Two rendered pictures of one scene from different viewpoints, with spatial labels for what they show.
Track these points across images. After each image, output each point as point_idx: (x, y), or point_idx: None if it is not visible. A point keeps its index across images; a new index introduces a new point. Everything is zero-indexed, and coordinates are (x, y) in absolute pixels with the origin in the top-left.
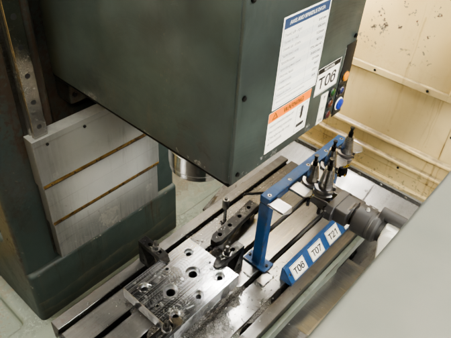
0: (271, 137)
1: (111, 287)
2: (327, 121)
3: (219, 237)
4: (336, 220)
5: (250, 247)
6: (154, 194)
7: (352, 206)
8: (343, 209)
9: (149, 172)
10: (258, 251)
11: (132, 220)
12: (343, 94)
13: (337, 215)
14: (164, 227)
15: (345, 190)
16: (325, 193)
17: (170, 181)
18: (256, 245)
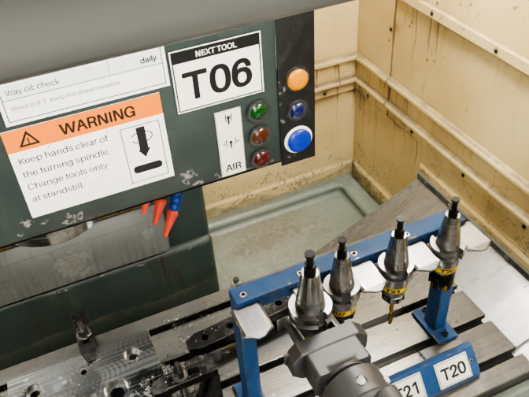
0: (40, 183)
1: (20, 374)
2: (493, 181)
3: (201, 342)
4: (308, 381)
5: (263, 372)
6: (160, 246)
7: (342, 362)
8: (321, 363)
9: (147, 212)
10: (244, 386)
11: (126, 279)
12: (310, 122)
13: (308, 372)
14: (193, 298)
15: (353, 324)
16: (298, 320)
17: (202, 231)
18: (242, 375)
